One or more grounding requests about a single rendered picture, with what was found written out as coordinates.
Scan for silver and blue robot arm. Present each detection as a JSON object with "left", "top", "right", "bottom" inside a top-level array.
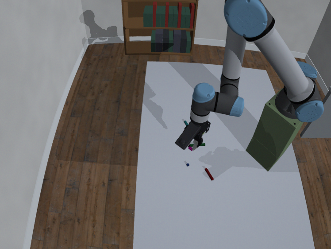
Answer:
[{"left": 190, "top": 0, "right": 324, "bottom": 123}]

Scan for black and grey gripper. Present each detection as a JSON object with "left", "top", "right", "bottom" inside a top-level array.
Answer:
[{"left": 190, "top": 117, "right": 211, "bottom": 150}]

